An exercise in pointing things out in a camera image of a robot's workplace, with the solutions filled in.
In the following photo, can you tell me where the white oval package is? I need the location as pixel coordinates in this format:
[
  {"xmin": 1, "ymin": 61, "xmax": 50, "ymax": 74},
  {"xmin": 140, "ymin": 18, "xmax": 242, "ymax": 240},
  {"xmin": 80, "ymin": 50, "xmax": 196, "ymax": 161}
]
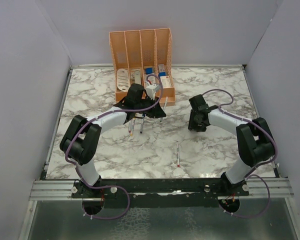
[{"xmin": 116, "ymin": 68, "xmax": 130, "ymax": 92}]

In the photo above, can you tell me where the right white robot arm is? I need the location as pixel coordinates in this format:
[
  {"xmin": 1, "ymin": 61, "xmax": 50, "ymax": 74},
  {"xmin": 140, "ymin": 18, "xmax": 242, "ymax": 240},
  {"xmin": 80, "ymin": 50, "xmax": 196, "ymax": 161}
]
[{"xmin": 188, "ymin": 94, "xmax": 278, "ymax": 196}]

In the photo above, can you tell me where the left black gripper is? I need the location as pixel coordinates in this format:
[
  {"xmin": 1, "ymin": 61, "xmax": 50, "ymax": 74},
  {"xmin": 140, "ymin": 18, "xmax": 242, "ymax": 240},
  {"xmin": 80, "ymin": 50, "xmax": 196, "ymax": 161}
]
[{"xmin": 135, "ymin": 95, "xmax": 166, "ymax": 119}]

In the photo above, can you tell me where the white blue box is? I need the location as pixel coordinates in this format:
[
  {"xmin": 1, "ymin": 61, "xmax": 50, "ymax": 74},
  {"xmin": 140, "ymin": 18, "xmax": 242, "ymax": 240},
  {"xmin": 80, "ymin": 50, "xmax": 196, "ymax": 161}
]
[{"xmin": 143, "ymin": 66, "xmax": 157, "ymax": 87}]

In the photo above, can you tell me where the red tipped pen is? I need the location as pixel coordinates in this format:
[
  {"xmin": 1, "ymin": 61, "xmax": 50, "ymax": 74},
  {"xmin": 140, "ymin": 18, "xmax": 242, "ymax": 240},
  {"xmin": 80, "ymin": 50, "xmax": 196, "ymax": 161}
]
[{"xmin": 176, "ymin": 142, "xmax": 180, "ymax": 168}]

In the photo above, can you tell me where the white red box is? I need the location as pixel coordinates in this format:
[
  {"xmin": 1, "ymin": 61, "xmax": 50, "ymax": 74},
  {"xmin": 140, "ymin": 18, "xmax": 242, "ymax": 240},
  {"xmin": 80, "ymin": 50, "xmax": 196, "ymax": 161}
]
[{"xmin": 158, "ymin": 64, "xmax": 172, "ymax": 88}]

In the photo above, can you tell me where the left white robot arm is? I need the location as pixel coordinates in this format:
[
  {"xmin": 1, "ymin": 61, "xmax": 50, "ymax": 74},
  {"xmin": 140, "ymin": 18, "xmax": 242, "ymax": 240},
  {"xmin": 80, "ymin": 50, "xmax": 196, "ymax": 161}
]
[{"xmin": 59, "ymin": 83, "xmax": 166, "ymax": 198}]

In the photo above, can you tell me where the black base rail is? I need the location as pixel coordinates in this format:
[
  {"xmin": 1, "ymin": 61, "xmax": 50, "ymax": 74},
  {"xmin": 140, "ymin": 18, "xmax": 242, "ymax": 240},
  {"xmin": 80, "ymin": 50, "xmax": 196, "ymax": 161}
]
[{"xmin": 39, "ymin": 173, "xmax": 251, "ymax": 210}]

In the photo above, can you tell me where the blue pen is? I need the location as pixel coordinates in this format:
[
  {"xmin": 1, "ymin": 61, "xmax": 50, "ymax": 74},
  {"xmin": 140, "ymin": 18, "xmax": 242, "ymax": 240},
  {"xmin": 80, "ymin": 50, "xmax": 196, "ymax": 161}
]
[{"xmin": 139, "ymin": 118, "xmax": 145, "ymax": 134}]

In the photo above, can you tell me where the green pen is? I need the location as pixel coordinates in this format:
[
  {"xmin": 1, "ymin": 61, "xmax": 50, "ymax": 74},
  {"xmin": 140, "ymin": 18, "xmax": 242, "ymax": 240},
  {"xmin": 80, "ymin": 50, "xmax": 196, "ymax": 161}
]
[{"xmin": 159, "ymin": 97, "xmax": 168, "ymax": 123}]

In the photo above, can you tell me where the purple cable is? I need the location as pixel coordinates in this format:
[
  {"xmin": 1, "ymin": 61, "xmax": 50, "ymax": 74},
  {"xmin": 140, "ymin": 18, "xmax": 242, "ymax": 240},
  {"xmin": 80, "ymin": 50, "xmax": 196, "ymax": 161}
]
[
  {"xmin": 201, "ymin": 89, "xmax": 279, "ymax": 218},
  {"xmin": 64, "ymin": 74, "xmax": 164, "ymax": 220}
]

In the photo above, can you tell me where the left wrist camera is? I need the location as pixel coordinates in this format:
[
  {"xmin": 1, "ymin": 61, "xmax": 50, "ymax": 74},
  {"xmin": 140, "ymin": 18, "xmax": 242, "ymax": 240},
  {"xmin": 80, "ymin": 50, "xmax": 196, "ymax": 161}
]
[{"xmin": 145, "ymin": 83, "xmax": 162, "ymax": 100}]

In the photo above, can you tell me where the yellow pen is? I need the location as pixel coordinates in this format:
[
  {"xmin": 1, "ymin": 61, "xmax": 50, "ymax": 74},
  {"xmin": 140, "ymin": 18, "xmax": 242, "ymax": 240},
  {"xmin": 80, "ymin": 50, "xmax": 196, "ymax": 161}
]
[{"xmin": 130, "ymin": 118, "xmax": 135, "ymax": 136}]

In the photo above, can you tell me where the orange desk organizer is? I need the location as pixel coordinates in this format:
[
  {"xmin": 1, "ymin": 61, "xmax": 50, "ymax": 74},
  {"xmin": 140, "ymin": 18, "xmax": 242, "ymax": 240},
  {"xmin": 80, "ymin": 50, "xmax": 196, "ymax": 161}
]
[{"xmin": 109, "ymin": 28, "xmax": 176, "ymax": 106}]

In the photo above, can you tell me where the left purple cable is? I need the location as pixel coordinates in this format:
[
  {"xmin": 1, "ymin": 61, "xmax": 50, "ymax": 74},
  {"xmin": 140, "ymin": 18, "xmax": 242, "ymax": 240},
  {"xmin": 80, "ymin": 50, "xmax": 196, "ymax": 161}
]
[{"xmin": 64, "ymin": 74, "xmax": 164, "ymax": 220}]

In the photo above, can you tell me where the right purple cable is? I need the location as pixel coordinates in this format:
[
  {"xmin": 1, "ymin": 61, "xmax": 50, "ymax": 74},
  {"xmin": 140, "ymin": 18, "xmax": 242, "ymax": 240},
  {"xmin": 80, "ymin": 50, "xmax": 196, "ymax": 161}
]
[{"xmin": 201, "ymin": 89, "xmax": 279, "ymax": 218}]

